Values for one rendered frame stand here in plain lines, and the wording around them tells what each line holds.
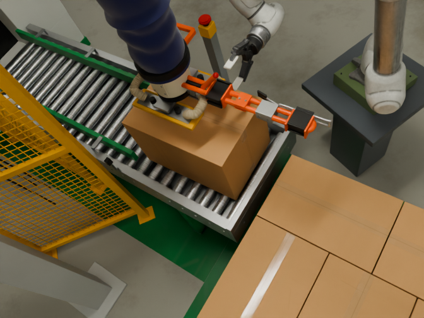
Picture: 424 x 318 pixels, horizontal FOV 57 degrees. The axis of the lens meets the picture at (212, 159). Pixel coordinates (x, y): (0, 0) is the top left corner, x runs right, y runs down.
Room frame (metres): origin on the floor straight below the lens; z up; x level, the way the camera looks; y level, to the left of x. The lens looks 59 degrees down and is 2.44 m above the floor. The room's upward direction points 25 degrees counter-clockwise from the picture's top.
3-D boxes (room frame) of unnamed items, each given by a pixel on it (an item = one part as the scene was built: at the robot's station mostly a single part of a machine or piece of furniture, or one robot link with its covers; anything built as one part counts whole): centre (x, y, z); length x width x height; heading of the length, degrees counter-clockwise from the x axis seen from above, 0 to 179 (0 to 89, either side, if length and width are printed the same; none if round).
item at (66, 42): (2.03, 0.22, 0.50); 2.31 x 0.05 x 0.19; 36
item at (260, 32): (1.18, -0.39, 1.23); 0.09 x 0.06 x 0.09; 37
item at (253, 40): (1.14, -0.33, 1.23); 0.09 x 0.07 x 0.08; 127
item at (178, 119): (1.14, 0.09, 1.12); 0.34 x 0.10 x 0.05; 37
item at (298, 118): (0.71, -0.34, 1.22); 0.08 x 0.07 x 0.05; 37
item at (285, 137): (0.89, -0.21, 0.58); 0.70 x 0.03 x 0.06; 126
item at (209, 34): (1.65, -0.27, 0.50); 0.07 x 0.07 x 1.00; 36
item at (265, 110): (0.82, -0.27, 1.22); 0.07 x 0.07 x 0.04; 37
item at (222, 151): (1.20, 0.00, 0.75); 0.60 x 0.40 x 0.40; 38
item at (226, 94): (1.00, -0.14, 1.22); 0.10 x 0.08 x 0.06; 127
